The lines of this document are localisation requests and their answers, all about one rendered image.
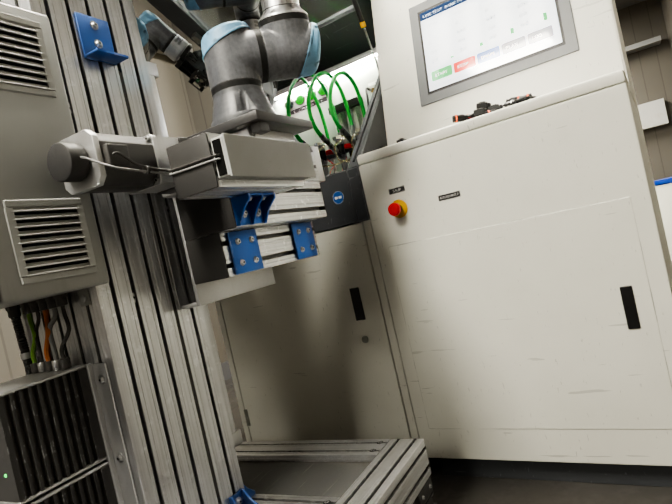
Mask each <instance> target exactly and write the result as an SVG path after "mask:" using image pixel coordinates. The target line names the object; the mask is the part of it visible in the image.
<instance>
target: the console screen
mask: <svg viewBox="0 0 672 504"><path fill-rule="evenodd" d="M408 10H409V18H410V25H411V33H412V41H413V48H414V56H415V64H416V72H417V79H418V87H419V95H420V102H421V107H423V106H426V105H429V104H432V103H434V102H437V101H440V100H443V99H446V98H448V97H451V96H454V95H457V94H460V93H462V92H465V91H468V90H471V89H473V88H476V87H479V86H482V85H485V84H487V83H490V82H493V81H496V80H499V79H501V78H504V77H507V76H510V75H512V74H515V73H518V72H521V71H524V70H526V69H529V68H532V67H535V66H537V65H540V64H543V63H546V62H549V61H551V60H554V59H557V58H560V57H563V56H565V55H568V54H571V53H574V52H576V51H579V50H580V48H579V43H578V38H577V33H576V28H575V23H574V18H573V13H572V8H571V2H570V0H426V1H424V2H422V3H420V4H418V5H416V6H413V7H411V8H409V9H408Z"/></svg>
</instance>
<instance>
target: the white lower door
mask: <svg viewBox="0 0 672 504"><path fill-rule="evenodd" d="M315 235H316V239H317V244H318V248H319V253H320V255H318V256H314V257H310V258H306V259H302V260H298V261H294V262H290V263H286V264H282V265H278V266H274V267H272V269H273V274H274V278H275V284H273V285H269V286H266V287H263V288H259V289H256V290H253V291H250V292H246V293H243V294H240V295H236V296H233V297H230V298H226V299H223V300H220V302H221V307H222V311H223V315H224V320H225V324H226V328H227V333H228V337H229V341H230V346H231V350H232V354H233V359H234V363H235V367H236V372H237V376H238V381H239V385H240V389H241V394H242V398H243V402H244V407H245V409H244V414H245V419H246V423H247V426H249V428H250V433H251V437H252V441H306V440H358V439H409V438H412V437H411V433H410V428H409V424H408V420H407V415H406V411H405V406H404V402H403V397H402V393H401V389H400V384H399V380H398V375H397V371H396V366H395V362H394V357H393V353H392V349H391V344H390V340H389V335H388V331H387V326H386V322H385V318H384V313H383V309H382V304H381V300H380V295H379V291H378V286H377V282H376V278H375V273H374V269H373V264H372V260H371V255H370V251H369V247H368V242H367V238H366V233H365V229H364V224H363V223H360V224H356V225H352V226H348V227H343V228H339V229H335V230H331V231H327V232H323V233H319V234H315Z"/></svg>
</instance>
